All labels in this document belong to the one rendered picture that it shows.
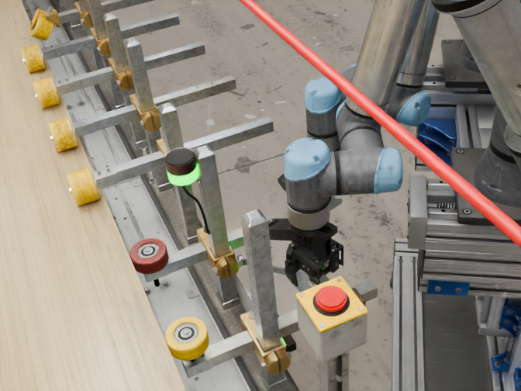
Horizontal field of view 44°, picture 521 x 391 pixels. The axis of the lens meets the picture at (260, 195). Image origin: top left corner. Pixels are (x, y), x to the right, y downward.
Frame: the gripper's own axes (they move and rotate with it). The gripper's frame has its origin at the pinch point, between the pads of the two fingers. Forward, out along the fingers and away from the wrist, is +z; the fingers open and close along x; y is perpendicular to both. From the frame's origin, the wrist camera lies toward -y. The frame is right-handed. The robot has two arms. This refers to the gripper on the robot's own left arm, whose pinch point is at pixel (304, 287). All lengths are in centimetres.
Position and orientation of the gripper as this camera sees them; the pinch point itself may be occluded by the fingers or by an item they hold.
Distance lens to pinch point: 130.4
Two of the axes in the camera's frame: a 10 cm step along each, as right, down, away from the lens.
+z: 0.8, 7.6, 6.4
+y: 7.0, 4.2, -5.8
